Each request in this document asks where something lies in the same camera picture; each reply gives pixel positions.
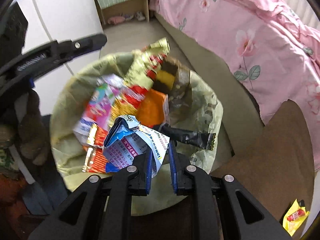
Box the blue white packet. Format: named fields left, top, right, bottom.
left=103, top=115, right=170, bottom=177

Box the black foil wrapper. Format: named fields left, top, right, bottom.
left=152, top=123, right=216, bottom=151

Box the cartoon ice cream wrapper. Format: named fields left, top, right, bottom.
left=97, top=74, right=125, bottom=91

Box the orange snack bag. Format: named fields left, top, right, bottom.
left=136, top=89, right=170, bottom=128

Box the yellow red chip bag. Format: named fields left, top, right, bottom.
left=282, top=199, right=310, bottom=237

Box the red orange snack wrapper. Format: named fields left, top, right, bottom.
left=82, top=124, right=108, bottom=173

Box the yellow noodle packet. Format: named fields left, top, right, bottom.
left=124, top=37, right=170, bottom=90

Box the pink yellow candy wrapper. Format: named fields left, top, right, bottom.
left=73, top=83, right=120, bottom=145

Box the yellow-lined trash bin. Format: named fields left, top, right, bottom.
left=49, top=50, right=225, bottom=217

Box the left hand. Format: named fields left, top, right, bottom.
left=18, top=90, right=51, bottom=166

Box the pink slipper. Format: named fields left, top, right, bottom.
left=107, top=16, right=126, bottom=25

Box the white sneaker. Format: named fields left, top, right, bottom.
left=135, top=11, right=146, bottom=21

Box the wooden nightstand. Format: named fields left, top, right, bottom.
left=94, top=0, right=150, bottom=29

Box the bed with pink sheet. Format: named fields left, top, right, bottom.
left=150, top=0, right=319, bottom=167

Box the pink floral duvet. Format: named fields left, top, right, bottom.
left=212, top=0, right=320, bottom=55

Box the white striped curtain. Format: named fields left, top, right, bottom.
left=284, top=0, right=319, bottom=30

